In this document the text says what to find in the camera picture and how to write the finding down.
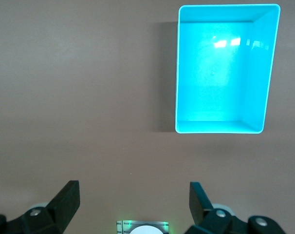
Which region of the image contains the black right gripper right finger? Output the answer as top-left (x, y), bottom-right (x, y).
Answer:
top-left (186, 181), bottom-right (286, 234)

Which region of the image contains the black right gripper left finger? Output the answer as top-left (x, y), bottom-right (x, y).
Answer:
top-left (0, 180), bottom-right (81, 234)

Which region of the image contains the teal plastic storage bin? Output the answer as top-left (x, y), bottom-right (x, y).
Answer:
top-left (174, 3), bottom-right (281, 135)

